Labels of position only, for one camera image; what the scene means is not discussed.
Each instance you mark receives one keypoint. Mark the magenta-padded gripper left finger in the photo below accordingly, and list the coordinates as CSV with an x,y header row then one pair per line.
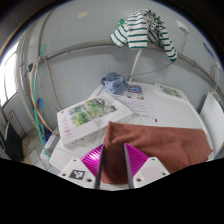
x,y
77,171

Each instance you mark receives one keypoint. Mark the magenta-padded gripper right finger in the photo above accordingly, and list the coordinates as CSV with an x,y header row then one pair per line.
x,y
150,170

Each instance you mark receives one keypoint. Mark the brown towel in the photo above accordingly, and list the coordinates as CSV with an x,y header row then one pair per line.
x,y
160,143

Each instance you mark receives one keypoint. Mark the large white box, green print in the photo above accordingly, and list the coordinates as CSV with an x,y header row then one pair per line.
x,y
90,116

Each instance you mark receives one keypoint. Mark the printed paper leaflet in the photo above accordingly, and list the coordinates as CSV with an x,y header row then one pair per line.
x,y
138,103

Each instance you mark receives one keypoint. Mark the white appliance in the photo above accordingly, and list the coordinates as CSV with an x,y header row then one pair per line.
x,y
213,120

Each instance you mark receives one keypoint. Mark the small white box, green print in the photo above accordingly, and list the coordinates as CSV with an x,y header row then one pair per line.
x,y
170,91

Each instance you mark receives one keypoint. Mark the crumpled blue cloth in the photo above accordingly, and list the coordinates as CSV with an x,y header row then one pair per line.
x,y
115,83

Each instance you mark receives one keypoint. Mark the white upright pole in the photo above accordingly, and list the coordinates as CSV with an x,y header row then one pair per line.
x,y
135,66

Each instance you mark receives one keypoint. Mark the window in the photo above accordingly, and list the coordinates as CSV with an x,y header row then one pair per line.
x,y
10,80

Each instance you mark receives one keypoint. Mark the green-white striped shirt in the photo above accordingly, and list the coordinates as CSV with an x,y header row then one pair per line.
x,y
138,30

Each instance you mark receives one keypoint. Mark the grey wall pipe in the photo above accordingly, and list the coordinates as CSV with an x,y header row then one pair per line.
x,y
86,45

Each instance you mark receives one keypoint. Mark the blue wall sign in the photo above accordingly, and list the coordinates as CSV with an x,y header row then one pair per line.
x,y
208,51

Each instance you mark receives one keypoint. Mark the white wall socket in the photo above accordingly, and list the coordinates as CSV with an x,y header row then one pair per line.
x,y
182,26

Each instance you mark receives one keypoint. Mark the white wall label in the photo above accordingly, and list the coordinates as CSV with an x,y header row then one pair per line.
x,y
82,14

